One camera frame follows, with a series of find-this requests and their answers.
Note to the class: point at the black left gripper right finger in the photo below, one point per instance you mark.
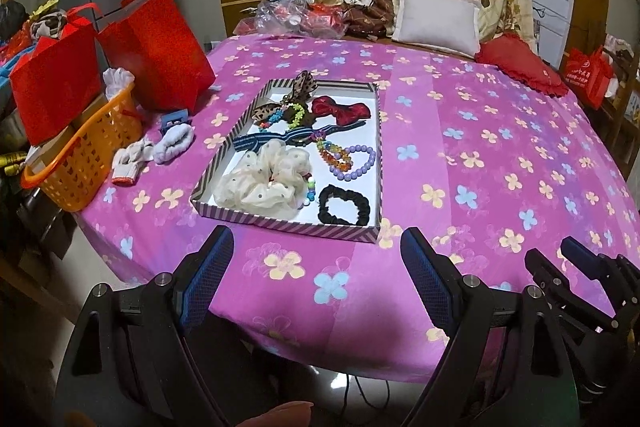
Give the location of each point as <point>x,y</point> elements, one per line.
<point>464,389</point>

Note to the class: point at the white small pillow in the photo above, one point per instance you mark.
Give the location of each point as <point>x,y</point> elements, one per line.
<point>446,25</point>

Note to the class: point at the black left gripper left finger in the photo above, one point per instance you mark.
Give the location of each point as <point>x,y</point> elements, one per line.
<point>156,318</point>

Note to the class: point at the blue hair claw clip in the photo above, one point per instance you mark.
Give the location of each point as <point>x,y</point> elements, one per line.
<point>172,119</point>

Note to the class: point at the pink floral bedsheet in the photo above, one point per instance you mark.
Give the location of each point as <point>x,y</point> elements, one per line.
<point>486,169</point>

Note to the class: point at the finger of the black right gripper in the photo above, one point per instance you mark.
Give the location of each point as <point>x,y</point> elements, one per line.
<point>612,273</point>
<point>556,287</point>

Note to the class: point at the orange plastic basket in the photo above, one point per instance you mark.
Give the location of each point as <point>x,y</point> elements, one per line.
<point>74,176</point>

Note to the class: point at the large red gift bag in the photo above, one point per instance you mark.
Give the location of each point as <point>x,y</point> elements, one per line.
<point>151,39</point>

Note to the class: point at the leopard print bow scrunchie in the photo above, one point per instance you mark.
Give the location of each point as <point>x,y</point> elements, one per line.
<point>292,108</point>

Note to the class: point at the wooden shelf rack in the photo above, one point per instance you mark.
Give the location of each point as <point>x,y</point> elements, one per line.
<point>621,125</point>

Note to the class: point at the red heart cushion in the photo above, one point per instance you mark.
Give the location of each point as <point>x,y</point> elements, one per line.
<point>515,58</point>

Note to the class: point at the blue striped headband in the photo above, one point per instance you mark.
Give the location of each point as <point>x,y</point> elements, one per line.
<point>300,136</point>

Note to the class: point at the shiny red bow clip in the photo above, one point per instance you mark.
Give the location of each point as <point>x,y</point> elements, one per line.
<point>325,106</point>

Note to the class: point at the white fluffy scrunchie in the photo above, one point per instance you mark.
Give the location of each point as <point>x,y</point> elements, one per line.
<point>174,143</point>

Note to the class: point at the clear plastic bag of items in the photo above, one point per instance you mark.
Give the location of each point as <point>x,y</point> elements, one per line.
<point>293,17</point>

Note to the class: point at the black scrunchie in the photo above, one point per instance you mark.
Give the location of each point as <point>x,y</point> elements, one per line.
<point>338,206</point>

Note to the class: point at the striped white tray box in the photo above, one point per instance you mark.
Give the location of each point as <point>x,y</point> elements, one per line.
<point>351,159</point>

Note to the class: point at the cream dotted scrunchie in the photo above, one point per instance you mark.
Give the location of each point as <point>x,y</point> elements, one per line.
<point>271,183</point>

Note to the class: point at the red bag on shelf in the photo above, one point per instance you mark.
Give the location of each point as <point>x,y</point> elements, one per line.
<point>588,75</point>

